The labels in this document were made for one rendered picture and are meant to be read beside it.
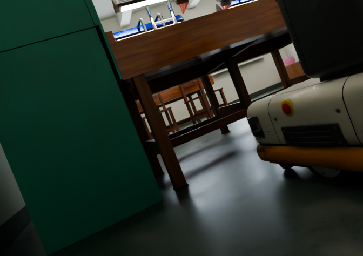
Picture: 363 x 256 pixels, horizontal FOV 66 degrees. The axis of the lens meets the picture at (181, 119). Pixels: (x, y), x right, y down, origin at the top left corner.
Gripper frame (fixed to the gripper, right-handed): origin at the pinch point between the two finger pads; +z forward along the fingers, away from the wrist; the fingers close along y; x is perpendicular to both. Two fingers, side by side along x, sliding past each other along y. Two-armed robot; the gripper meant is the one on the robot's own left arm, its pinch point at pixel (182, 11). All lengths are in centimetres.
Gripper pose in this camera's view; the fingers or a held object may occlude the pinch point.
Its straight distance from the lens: 166.4
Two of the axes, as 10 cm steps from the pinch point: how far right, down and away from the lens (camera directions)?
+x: 4.5, 6.7, -6.0
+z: 0.4, 6.5, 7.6
